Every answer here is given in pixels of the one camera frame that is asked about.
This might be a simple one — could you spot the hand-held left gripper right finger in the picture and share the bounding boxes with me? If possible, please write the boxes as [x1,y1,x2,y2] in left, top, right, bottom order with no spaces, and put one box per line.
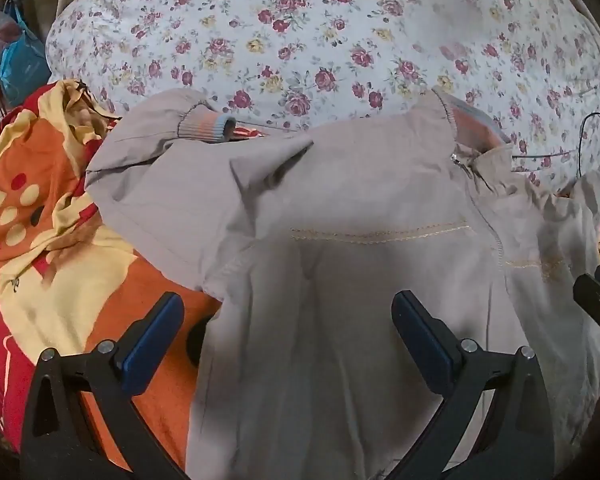
[391,290,563,480]

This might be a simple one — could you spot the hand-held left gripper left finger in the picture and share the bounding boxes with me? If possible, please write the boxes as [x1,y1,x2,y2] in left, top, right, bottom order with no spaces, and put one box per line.
[20,291,191,480]

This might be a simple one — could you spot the beige zip jacket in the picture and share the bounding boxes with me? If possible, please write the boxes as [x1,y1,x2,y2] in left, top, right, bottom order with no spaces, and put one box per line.
[84,86,600,480]

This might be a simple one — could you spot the orange yellow red printed blanket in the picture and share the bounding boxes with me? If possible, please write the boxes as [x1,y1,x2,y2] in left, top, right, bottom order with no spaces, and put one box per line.
[0,79,223,471]

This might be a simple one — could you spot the blue plastic bag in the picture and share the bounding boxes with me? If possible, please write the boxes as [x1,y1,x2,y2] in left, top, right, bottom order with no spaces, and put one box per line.
[0,7,52,107]

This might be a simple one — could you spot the floral print quilt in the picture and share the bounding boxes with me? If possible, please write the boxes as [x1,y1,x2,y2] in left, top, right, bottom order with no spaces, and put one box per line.
[45,0,600,196]

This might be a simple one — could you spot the black cable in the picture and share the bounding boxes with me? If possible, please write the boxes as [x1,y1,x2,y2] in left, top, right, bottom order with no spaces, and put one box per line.
[576,112,600,181]

